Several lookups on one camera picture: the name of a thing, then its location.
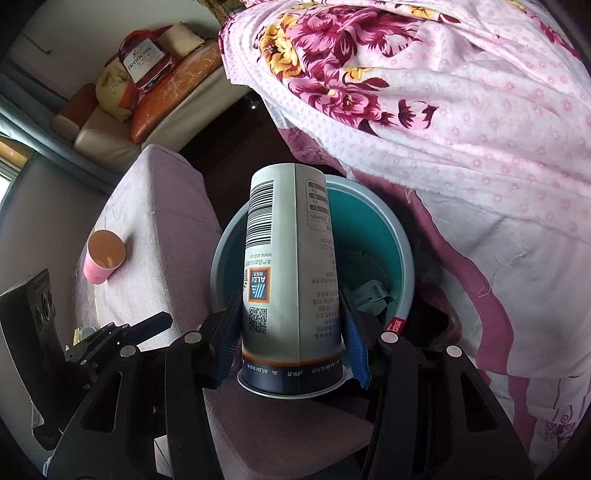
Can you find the yellow plush pillow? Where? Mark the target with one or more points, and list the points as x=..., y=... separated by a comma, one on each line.
x=111, y=92

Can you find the white mauve quilt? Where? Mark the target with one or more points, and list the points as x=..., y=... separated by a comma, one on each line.
x=508, y=323

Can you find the pink floral sheet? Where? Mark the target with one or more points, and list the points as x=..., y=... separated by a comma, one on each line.
x=461, y=115

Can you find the white grey paper canister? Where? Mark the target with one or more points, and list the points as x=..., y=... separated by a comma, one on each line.
x=286, y=277

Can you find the cream leather sofa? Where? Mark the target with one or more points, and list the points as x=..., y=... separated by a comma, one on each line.
x=97, y=134

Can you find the pink paper cup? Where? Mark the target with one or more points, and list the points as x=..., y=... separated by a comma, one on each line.
x=104, y=258

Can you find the teal plastic bin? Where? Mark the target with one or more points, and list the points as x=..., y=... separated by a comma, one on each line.
x=364, y=221

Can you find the orange leather cushion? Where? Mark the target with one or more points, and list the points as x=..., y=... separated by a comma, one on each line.
x=171, y=92

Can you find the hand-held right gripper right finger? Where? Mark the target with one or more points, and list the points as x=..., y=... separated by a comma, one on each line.
x=355, y=350

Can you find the grey cloth with yellow stripe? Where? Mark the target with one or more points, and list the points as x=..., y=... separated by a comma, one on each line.
x=152, y=207

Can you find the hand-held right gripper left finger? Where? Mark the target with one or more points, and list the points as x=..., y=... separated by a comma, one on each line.
x=226, y=344

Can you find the beige pillow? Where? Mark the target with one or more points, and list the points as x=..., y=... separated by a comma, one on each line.
x=182, y=39

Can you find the white paper scrap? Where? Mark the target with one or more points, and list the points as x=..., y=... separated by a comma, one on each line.
x=369, y=295

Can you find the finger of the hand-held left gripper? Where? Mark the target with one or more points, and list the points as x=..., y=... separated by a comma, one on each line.
x=150, y=325
x=90, y=346

